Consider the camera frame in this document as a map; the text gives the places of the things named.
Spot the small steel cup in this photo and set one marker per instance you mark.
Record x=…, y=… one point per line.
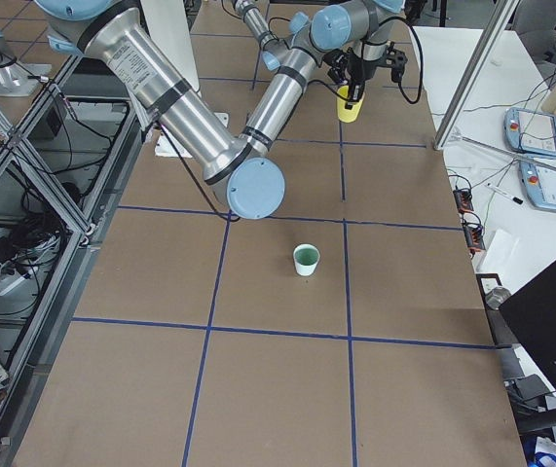
x=495, y=297

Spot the black marker pen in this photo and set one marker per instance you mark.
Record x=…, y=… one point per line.
x=497, y=190

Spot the white pedestal column with base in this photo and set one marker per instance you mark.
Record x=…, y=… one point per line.
x=170, y=93

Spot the orange black connector block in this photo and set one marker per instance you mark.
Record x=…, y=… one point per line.
x=463, y=200
x=473, y=234

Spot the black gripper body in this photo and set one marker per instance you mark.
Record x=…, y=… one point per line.
x=355, y=71
x=334, y=65

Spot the yellow plastic cup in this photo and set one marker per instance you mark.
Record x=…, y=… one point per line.
x=346, y=115

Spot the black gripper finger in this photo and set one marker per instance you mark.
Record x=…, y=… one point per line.
x=355, y=93

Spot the white folded paper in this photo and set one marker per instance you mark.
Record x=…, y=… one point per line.
x=499, y=255

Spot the white power strip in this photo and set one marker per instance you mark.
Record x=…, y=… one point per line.
x=10, y=282

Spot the upper blue teach pendant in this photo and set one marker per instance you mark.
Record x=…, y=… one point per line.
x=531, y=132

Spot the light green plastic cup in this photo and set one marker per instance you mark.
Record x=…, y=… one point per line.
x=306, y=258

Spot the aluminium frame post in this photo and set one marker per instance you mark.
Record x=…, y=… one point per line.
x=483, y=49

